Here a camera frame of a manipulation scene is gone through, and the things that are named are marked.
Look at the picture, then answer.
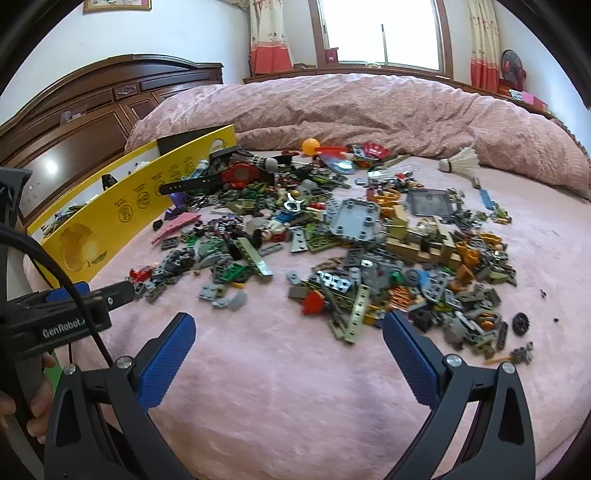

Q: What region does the pile of toy bricks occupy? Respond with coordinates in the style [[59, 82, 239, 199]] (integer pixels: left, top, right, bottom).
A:
[[129, 141, 536, 365]]

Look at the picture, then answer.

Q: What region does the red toy brick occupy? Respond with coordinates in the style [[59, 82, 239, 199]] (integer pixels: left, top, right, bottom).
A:
[[301, 290, 325, 316]]

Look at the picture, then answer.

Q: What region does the pink box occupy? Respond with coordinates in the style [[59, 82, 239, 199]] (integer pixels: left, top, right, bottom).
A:
[[508, 90, 550, 112]]

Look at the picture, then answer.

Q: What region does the brown wooden headboard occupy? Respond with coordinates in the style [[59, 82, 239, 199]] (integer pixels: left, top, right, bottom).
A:
[[0, 54, 225, 232]]

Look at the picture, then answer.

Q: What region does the pink quilt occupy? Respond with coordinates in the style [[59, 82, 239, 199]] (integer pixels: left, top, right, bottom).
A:
[[124, 73, 591, 199]]

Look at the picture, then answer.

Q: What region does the pink bed sheet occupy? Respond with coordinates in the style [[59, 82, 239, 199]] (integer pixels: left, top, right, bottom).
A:
[[23, 148, 591, 480]]

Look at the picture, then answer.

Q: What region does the long olive toy brick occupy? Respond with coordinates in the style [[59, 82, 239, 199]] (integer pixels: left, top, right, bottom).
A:
[[235, 236, 274, 282]]

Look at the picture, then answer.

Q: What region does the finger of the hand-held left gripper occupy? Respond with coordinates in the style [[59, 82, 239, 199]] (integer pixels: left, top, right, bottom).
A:
[[85, 281, 136, 319], [44, 281, 91, 304]]

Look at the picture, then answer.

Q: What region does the grey octagonal toy plate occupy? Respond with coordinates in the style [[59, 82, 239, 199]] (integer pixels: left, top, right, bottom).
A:
[[329, 198, 384, 243]]

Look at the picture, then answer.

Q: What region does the person's left hand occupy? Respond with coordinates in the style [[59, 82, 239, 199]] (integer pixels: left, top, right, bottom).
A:
[[0, 353, 57, 439]]

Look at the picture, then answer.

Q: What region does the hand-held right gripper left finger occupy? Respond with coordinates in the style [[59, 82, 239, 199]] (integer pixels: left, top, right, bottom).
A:
[[44, 311, 197, 480]]

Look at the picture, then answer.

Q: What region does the dark grey framed toy plate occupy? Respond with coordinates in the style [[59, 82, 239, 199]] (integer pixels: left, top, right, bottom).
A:
[[405, 188, 455, 217]]

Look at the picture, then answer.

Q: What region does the yellow cardboard box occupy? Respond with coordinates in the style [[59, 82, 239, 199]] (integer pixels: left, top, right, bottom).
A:
[[27, 124, 237, 289]]

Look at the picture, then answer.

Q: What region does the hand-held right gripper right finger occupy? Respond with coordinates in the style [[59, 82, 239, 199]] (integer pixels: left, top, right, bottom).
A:
[[382, 309, 536, 480]]

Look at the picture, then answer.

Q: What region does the framed wall picture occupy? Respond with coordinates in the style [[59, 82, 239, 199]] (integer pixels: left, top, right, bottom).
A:
[[83, 0, 152, 14]]

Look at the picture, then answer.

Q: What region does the red black wristwatch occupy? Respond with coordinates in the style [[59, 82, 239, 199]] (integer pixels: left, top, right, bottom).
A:
[[156, 157, 296, 197]]

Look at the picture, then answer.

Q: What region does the white blue toy minifigure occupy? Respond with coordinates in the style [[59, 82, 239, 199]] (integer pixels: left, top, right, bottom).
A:
[[261, 210, 301, 243]]

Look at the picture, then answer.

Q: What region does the cream red curtain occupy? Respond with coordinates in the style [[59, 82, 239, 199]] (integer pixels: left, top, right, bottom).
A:
[[249, 0, 295, 75], [466, 0, 503, 93]]

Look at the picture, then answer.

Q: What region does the window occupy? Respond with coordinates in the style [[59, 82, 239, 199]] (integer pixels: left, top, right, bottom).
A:
[[308, 0, 455, 79]]

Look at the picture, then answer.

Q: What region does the red electric fan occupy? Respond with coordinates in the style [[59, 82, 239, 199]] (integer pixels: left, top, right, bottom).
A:
[[501, 48, 528, 92]]

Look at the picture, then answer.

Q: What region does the white badminton shuttlecock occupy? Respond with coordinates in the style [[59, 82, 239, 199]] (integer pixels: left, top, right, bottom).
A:
[[438, 147, 482, 178]]

